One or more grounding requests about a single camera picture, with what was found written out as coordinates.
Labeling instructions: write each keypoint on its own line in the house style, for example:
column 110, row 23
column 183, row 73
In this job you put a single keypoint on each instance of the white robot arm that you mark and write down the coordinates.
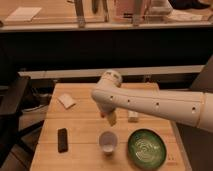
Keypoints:
column 190, row 108

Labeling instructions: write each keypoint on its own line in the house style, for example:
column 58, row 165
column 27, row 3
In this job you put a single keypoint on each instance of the metal stand post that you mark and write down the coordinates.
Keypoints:
column 80, row 13

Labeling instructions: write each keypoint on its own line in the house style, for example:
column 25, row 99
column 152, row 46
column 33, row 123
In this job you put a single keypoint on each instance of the green glass bowl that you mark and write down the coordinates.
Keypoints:
column 146, row 149

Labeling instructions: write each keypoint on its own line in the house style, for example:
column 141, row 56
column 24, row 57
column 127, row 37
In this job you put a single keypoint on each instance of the black eraser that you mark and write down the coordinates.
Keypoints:
column 62, row 140

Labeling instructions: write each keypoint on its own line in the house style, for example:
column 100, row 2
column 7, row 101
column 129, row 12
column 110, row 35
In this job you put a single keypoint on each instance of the black chair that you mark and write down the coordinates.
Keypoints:
column 10, row 110

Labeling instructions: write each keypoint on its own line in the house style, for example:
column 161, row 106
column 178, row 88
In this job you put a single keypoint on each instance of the long grey shelf bar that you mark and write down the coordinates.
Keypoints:
column 55, row 74

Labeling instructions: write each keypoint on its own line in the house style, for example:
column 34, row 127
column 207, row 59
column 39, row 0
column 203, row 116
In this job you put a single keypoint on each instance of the white tube bottle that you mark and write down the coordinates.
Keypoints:
column 132, row 116

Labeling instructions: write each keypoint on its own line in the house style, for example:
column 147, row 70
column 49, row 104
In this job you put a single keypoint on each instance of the white paper sheet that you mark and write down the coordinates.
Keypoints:
column 23, row 14

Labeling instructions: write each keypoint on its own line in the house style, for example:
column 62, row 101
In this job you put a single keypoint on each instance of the pale yellow gripper tip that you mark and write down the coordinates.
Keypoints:
column 111, row 118

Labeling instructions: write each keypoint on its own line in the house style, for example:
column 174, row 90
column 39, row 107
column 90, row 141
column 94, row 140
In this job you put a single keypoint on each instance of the white paper cup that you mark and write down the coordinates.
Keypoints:
column 108, row 142

